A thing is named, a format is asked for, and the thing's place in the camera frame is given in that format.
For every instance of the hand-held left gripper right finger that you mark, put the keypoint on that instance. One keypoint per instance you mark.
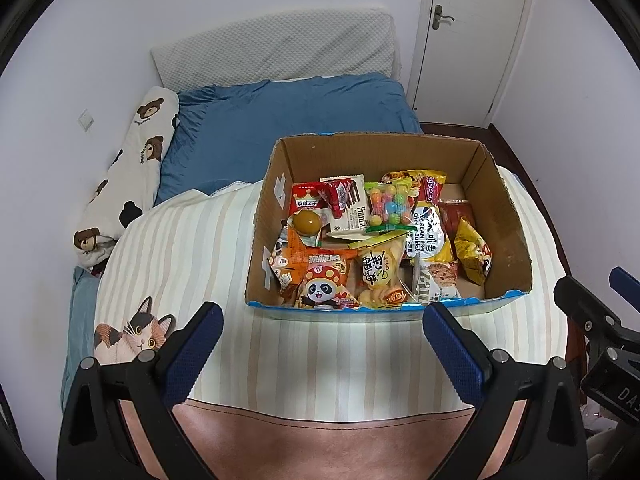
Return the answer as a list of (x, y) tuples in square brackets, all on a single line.
[(452, 355)]

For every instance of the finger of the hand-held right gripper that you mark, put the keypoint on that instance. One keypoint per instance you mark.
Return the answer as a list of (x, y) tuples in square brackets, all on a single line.
[(627, 285), (585, 307)]

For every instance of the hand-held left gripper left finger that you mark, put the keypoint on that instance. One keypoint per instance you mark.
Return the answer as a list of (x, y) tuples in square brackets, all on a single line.
[(192, 360)]

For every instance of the white oat cookie packet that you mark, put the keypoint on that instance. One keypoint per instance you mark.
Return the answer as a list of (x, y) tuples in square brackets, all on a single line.
[(435, 280)]

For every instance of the small yellow panda packet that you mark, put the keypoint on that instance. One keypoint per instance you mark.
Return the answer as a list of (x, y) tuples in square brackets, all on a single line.
[(472, 250)]

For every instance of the yellow cracker packet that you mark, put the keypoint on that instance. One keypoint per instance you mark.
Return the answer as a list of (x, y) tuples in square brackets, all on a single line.
[(380, 270)]

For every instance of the blue printed cardboard box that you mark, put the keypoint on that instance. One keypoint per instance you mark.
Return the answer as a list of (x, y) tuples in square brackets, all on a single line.
[(500, 220)]

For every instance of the large yellow black noodle packet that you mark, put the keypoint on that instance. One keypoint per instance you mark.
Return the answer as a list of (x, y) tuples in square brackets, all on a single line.
[(427, 232)]

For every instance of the orange and white panda packet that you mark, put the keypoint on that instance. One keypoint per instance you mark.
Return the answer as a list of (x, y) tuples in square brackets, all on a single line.
[(282, 267)]

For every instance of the brown chocolate packet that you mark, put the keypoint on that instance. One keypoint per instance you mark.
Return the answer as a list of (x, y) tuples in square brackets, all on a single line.
[(456, 215)]

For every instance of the large orange panda snack packet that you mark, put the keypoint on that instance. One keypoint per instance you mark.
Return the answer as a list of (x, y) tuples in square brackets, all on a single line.
[(322, 285)]

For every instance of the colourful candy ball packet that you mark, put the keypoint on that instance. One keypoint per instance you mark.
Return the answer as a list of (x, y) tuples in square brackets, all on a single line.
[(387, 205)]

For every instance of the white chocolate wafer packet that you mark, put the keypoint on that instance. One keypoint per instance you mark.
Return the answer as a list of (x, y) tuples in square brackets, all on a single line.
[(350, 221)]

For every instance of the yellow rice crust packet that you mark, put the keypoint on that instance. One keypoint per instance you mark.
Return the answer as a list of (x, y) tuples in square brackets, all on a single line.
[(432, 186)]

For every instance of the braised egg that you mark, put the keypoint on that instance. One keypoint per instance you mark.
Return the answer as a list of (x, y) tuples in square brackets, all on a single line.
[(306, 222)]

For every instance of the long red green snack packet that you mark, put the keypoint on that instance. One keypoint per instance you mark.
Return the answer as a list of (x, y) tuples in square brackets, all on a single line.
[(302, 202)]

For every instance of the dark red shiny snack packet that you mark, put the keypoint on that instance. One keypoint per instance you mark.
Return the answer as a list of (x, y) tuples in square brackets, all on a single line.
[(340, 192)]

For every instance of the light blue blanket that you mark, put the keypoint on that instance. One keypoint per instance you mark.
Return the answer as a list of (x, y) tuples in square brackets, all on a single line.
[(80, 320)]

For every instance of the cat print striped blanket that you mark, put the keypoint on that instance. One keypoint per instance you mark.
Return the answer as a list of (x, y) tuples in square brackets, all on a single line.
[(325, 360)]

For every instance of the white bear print pillow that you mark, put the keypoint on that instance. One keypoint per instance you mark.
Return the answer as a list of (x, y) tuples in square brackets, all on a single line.
[(135, 160)]

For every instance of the blue bedsheet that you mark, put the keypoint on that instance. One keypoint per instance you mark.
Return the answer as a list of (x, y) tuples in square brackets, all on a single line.
[(300, 110)]

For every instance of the white door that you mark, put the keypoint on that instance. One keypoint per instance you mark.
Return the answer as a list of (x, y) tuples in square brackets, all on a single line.
[(475, 45)]

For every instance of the white quilted headboard cushion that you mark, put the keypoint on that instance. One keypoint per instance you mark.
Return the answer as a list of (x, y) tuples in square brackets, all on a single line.
[(280, 45)]

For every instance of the white wall socket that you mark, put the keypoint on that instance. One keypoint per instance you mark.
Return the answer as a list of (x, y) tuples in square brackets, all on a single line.
[(86, 120)]

